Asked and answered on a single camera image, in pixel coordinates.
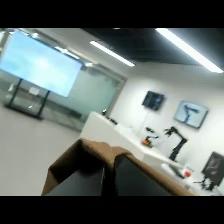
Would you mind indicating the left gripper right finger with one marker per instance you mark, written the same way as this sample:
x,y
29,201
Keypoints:
x,y
133,180

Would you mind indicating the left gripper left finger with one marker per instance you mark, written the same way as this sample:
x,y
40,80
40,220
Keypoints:
x,y
83,183

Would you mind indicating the brown garment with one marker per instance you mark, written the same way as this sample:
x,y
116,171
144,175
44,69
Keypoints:
x,y
95,149

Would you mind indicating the black display robot arm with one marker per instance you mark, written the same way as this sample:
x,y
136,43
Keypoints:
x,y
179,143

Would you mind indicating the long ceiling lamp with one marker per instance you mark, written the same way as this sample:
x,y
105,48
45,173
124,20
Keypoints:
x,y
111,53
188,50

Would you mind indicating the white counter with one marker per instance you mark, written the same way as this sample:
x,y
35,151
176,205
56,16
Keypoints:
x,y
100,128

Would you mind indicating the large display on black stand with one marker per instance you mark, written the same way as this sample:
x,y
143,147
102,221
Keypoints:
x,y
40,63

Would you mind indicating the small dark wall screen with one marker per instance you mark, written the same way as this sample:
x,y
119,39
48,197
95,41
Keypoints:
x,y
153,100

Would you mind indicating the pale blue wall screen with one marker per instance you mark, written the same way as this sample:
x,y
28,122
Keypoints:
x,y
191,114

